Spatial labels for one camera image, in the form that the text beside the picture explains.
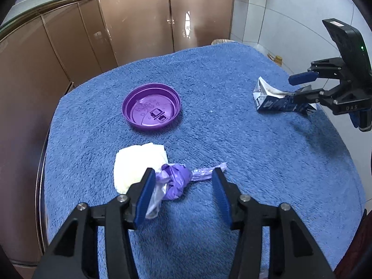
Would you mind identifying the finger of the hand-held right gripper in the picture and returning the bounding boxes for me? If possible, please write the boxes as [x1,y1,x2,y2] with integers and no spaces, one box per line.
[289,58,346,85]
[293,84,349,104]

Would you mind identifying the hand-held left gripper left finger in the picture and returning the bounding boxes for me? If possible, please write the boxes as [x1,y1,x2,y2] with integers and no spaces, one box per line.
[32,168,156,279]

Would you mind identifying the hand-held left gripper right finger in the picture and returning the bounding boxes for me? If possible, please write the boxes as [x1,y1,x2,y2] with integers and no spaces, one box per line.
[212,168,336,279]

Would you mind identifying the purple plastic bag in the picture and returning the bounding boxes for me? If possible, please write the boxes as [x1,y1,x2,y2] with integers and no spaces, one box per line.
[155,162,227,201]

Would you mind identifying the blue and white drink carton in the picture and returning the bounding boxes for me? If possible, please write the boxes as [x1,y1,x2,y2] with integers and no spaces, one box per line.
[252,76,317,114]

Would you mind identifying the cooking oil bottle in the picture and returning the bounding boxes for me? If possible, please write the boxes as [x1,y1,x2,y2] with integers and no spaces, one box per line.
[267,53,283,66]

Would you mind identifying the folded white paper napkin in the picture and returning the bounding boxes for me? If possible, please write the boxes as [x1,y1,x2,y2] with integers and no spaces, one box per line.
[113,142,169,195]

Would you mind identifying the blue terry towel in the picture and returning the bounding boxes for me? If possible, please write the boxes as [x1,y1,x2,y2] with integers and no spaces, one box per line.
[43,41,367,279]

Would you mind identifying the purple plastic cup lid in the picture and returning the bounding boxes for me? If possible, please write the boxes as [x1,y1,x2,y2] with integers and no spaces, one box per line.
[121,83,181,130]

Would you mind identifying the brown kitchen cabinet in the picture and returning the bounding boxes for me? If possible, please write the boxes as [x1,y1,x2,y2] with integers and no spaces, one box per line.
[0,0,235,268]

